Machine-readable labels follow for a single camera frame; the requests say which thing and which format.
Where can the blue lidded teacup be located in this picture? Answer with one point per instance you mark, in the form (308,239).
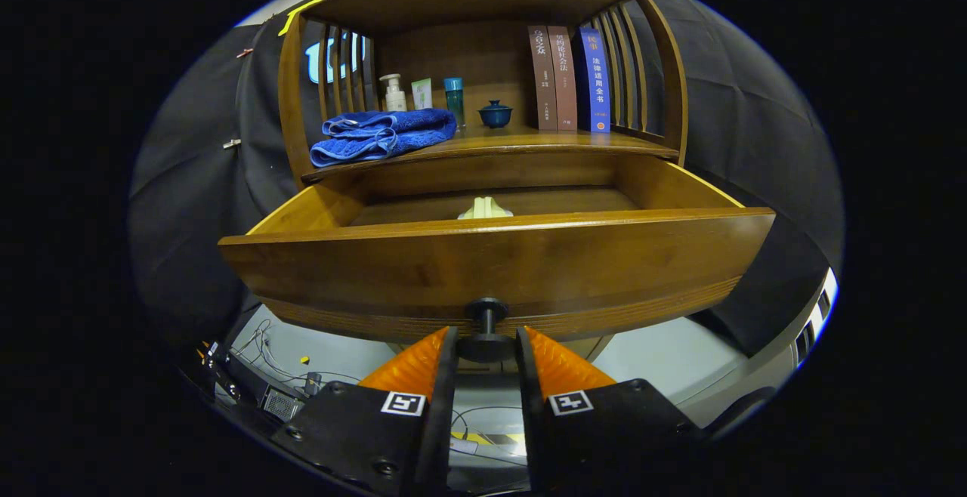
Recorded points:
(495,115)

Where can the wooden countertop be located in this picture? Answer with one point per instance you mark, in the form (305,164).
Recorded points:
(529,142)

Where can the folded blue towel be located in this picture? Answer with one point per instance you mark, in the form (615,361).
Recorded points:
(378,138)

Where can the wooden drawer with black knob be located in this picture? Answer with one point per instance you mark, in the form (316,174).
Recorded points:
(491,263)

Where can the teal bottle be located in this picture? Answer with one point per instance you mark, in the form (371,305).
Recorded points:
(454,100)

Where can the blue book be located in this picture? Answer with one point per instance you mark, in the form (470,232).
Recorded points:
(595,81)

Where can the white green tube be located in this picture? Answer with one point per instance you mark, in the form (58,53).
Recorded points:
(421,95)

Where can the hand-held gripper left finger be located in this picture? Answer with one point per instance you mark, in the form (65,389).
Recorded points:
(442,421)

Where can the dark brown book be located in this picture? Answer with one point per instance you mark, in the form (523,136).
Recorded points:
(541,81)

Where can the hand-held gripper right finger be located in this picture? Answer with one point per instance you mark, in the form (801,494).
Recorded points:
(532,429)

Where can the black mesh device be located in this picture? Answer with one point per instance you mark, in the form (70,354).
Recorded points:
(281,404)

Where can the reddish brown book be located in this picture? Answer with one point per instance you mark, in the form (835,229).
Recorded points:
(565,81)

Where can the pale yellow brush white base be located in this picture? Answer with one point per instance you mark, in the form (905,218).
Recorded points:
(485,210)

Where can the white pump bottle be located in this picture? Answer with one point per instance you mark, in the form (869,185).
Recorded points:
(394,98)

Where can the black backdrop cloth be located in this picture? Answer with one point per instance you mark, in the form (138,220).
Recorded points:
(755,119)

